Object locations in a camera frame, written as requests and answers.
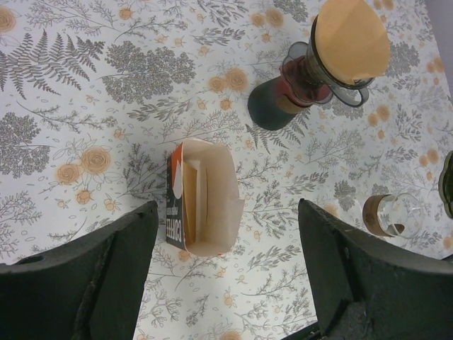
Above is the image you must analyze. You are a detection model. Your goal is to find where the brown paper coffee filter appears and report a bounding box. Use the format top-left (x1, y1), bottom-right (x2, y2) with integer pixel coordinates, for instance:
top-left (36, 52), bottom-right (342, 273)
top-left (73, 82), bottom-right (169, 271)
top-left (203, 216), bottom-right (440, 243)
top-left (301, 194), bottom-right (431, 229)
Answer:
top-left (315, 0), bottom-right (391, 85)

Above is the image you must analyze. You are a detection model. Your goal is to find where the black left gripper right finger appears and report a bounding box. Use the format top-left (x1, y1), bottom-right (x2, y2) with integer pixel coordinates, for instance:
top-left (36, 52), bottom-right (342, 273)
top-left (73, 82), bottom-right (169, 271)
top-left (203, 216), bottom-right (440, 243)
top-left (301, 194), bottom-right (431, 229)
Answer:
top-left (298, 199), bottom-right (452, 339)

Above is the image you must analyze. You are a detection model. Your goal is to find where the orange coffee filter box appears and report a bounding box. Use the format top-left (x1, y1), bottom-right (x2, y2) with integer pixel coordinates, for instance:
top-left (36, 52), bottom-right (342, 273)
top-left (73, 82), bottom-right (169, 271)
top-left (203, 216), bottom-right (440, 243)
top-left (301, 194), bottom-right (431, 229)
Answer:
top-left (166, 139), bottom-right (245, 257)

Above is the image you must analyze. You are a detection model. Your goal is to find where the floral patterned table mat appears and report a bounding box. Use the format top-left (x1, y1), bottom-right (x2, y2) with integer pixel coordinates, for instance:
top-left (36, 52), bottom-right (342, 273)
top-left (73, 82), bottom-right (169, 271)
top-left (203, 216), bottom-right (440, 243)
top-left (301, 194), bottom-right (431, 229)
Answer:
top-left (1, 1), bottom-right (452, 339)

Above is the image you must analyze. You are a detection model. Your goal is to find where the green glass dripper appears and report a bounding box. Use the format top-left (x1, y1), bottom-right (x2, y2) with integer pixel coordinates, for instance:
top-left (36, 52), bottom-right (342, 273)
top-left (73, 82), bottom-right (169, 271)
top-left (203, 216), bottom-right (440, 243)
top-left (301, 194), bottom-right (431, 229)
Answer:
top-left (438, 151), bottom-right (453, 219)

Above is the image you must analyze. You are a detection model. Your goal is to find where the brown tape roll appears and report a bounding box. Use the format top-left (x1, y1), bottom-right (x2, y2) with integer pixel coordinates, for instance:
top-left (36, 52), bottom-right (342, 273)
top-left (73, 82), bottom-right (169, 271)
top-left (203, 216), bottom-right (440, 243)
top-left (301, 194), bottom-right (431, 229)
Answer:
top-left (362, 193), bottom-right (424, 239)

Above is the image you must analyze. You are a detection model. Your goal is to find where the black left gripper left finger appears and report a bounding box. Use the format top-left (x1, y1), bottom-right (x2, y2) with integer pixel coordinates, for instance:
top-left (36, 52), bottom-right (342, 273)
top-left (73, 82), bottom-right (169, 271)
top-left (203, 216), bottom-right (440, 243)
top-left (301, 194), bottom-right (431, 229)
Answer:
top-left (1, 201), bottom-right (159, 339)

